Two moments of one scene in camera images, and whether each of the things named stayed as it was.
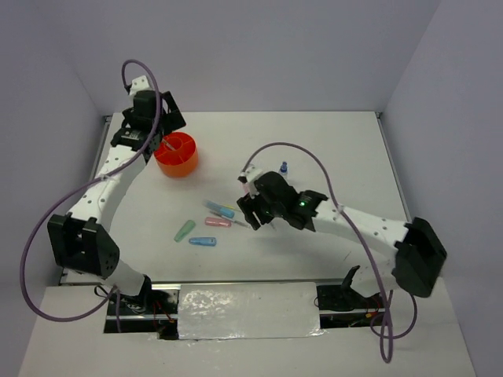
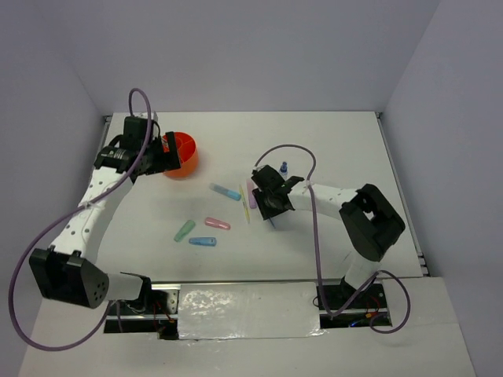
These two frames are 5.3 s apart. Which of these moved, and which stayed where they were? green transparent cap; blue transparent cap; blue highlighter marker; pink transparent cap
Moved: blue highlighter marker
Stayed: blue transparent cap; pink transparent cap; green transparent cap
